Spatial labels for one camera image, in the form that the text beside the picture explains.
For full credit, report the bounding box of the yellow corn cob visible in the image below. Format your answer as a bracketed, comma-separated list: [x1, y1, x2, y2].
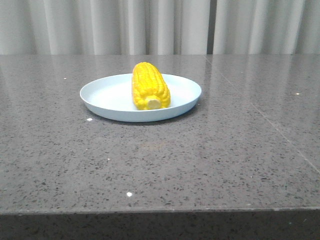
[131, 62, 171, 110]

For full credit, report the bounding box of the light blue plate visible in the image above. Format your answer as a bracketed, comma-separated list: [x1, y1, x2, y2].
[80, 73, 202, 123]

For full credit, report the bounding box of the white curtain left panel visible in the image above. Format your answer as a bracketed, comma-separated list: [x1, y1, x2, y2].
[0, 0, 211, 55]

